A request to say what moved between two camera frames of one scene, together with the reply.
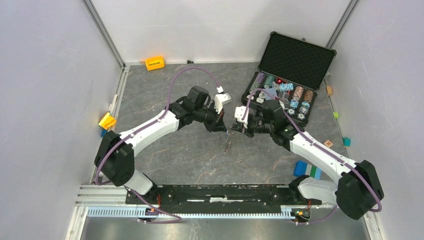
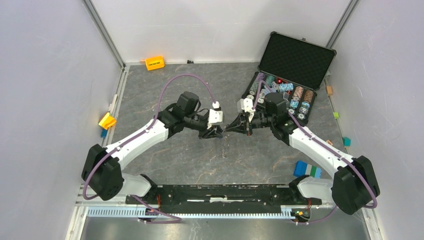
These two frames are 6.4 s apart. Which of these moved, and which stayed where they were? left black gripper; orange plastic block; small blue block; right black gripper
Moved: left black gripper
Stayed: orange plastic block; small blue block; right black gripper
